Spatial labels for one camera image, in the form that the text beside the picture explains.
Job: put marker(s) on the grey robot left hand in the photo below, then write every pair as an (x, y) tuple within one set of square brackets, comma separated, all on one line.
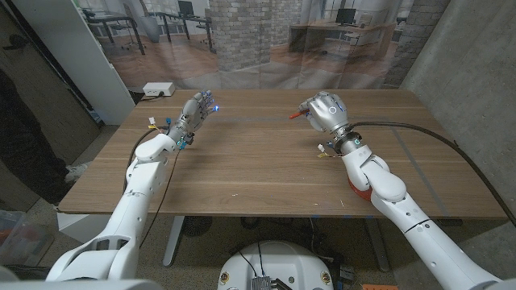
[(191, 114)]

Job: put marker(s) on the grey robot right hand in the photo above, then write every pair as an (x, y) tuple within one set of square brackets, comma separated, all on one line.
[(328, 114)]

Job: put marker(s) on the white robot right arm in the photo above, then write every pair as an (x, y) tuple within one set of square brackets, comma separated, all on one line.
[(387, 185)]

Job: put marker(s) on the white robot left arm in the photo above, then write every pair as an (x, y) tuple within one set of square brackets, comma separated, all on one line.
[(141, 177)]

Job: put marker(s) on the red dish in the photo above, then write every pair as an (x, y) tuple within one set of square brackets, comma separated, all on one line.
[(360, 193)]

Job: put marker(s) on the white power box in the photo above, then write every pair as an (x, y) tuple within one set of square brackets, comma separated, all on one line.
[(158, 89)]

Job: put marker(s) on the printed office backdrop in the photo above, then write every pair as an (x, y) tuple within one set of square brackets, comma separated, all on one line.
[(242, 40)]

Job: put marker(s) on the black round fan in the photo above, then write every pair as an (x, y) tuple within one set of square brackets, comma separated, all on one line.
[(196, 226)]

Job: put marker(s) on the white partition panel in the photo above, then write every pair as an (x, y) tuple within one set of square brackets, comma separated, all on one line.
[(80, 60)]

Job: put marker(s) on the white table leg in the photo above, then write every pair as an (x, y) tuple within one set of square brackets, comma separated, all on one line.
[(379, 245), (173, 241)]

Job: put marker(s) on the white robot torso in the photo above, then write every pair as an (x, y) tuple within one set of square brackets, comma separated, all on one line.
[(278, 266)]

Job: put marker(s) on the person in dark clothes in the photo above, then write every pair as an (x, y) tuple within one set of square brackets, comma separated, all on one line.
[(24, 153)]

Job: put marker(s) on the orange flat object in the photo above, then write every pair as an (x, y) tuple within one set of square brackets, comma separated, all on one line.
[(379, 287)]

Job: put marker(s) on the clear plastic bin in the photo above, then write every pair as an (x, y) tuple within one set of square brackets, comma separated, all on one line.
[(20, 241)]

